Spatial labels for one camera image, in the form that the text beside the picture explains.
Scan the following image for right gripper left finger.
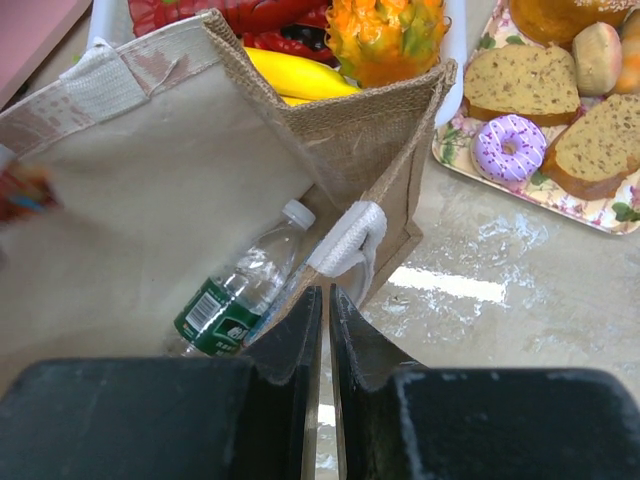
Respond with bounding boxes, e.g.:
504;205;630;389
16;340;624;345
1;287;323;479

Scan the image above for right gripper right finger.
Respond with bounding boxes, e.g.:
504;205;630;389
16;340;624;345
329;287;639;479

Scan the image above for clear water bottle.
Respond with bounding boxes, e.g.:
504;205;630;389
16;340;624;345
164;200;315;356

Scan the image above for brown jute grocery bag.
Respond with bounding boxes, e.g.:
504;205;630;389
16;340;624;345
1;10;458;386

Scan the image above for red snack packet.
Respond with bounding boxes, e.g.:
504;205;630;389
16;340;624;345
1;160;60;225

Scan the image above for purple toy donut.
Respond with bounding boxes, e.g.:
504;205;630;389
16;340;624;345
471;114;548;186

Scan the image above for floral serving tray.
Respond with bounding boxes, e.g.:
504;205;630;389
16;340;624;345
432;1;639;235

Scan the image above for toy bread slice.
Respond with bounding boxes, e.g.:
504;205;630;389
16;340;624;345
541;94;639;201
464;44;581;127

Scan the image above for yellow toy bananas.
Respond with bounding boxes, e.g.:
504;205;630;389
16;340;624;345
244;47;361;101

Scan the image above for orange toy pineapple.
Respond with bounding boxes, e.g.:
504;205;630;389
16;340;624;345
325;0;451;88

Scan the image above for red toy lobster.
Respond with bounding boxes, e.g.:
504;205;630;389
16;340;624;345
128;0;337;67

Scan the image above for toy croissant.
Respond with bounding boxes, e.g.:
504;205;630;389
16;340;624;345
612;9;639;94

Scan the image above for small toy bun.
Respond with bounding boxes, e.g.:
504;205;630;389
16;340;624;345
572;22;622;97

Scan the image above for white plastic basket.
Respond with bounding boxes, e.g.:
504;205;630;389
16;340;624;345
86;0;467;128

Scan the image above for pink three-tier shelf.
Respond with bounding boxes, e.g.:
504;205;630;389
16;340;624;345
1;0;92;107

